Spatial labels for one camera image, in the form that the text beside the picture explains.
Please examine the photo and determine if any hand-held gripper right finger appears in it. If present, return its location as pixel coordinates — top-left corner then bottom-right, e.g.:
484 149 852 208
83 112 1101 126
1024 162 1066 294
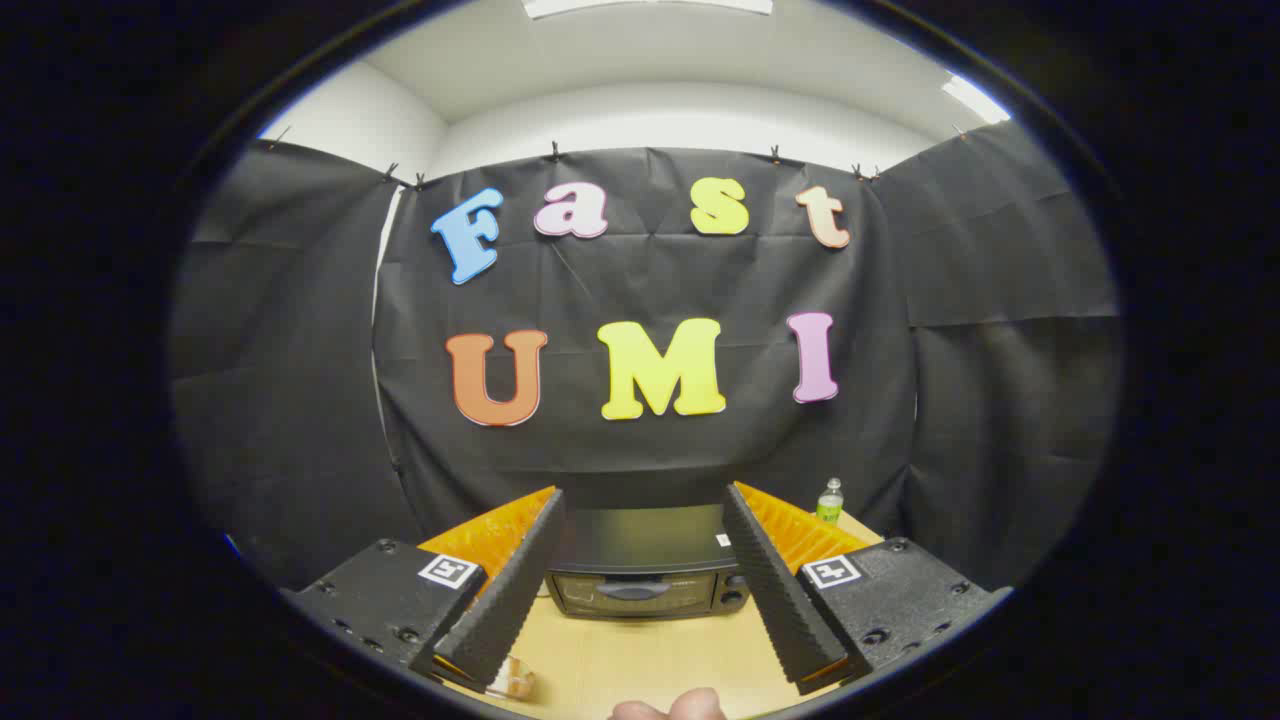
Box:
722 481 1013 696

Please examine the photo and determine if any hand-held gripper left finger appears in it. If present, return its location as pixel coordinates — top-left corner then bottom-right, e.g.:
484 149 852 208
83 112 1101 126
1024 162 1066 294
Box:
283 487 567 693

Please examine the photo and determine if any white bread sandwich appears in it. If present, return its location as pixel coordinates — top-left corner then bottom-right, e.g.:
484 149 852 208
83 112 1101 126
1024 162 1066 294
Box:
487 655 537 701

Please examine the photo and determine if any black toaster oven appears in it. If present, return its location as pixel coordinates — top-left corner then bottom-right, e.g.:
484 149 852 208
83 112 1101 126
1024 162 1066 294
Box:
545 503 751 621

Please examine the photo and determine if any ceiling light panel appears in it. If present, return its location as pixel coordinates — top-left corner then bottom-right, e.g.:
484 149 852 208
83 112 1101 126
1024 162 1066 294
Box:
940 75 1011 125
522 0 774 19

